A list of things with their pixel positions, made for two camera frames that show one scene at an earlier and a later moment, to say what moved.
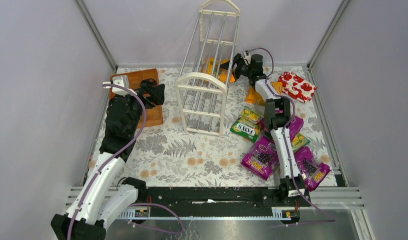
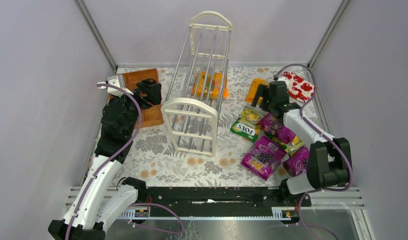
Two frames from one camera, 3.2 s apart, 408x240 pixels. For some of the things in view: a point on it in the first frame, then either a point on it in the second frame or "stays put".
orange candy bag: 211,66 -> 210,85
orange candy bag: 253,97 stays put
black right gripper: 242,67 -> 268,91
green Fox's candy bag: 246,129 stays put
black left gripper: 145,94 stays put
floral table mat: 194,147 stays put
